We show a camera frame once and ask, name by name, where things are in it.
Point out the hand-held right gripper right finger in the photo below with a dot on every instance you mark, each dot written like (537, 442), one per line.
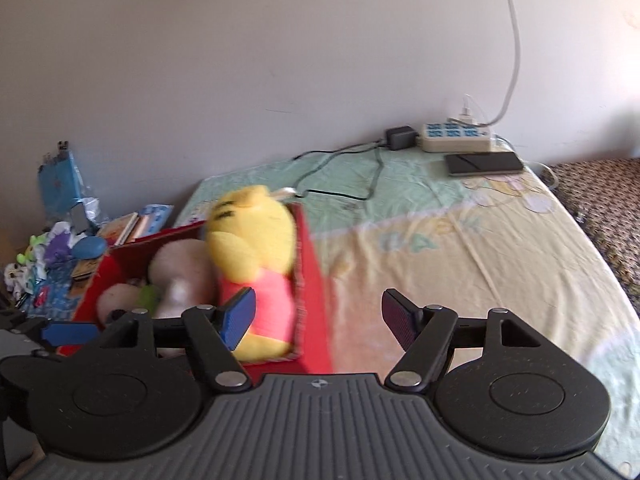
(397, 320)

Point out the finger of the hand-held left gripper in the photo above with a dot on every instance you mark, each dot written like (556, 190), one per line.
(67, 333)

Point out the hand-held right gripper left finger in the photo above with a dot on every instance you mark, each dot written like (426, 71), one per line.
(240, 320)

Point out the red cardboard box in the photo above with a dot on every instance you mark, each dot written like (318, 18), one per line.
(315, 310)

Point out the yellow plush toy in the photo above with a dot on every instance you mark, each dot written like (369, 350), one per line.
(250, 245)

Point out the green plush toy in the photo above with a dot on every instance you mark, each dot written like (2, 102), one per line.
(148, 296)

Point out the white fluffy plush toy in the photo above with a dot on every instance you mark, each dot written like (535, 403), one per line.
(182, 270)

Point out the purple tissue pack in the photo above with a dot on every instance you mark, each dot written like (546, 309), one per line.
(57, 250)

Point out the blue oval case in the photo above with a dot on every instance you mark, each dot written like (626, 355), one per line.
(90, 247)

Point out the thin orange cover book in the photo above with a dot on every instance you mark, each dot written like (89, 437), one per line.
(117, 227)

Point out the blue checked cloth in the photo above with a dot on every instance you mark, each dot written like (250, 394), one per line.
(160, 212)

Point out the stack of books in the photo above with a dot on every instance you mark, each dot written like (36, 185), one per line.
(146, 224)

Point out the blue plastic bag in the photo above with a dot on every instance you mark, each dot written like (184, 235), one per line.
(60, 185)

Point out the dark flat phone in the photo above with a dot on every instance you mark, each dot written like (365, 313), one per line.
(482, 164)

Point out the black power adapter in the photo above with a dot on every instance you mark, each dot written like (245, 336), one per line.
(400, 137)

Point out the white power strip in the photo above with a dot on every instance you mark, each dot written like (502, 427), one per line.
(452, 142)

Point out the white charger plug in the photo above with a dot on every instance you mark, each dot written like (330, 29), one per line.
(468, 114)

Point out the brown patterned blanket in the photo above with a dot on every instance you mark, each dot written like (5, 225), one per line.
(605, 210)

